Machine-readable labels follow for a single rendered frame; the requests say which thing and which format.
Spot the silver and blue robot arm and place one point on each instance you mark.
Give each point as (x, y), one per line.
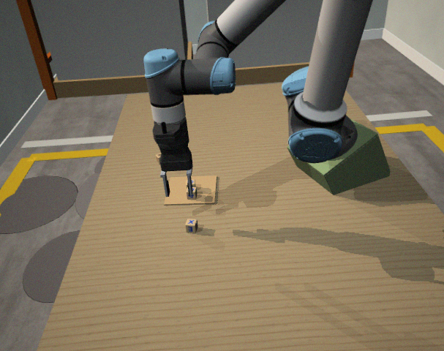
(319, 129)

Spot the tan flat mat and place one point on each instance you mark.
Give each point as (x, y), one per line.
(206, 190)

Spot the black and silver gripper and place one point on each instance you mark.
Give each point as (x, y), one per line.
(170, 124)

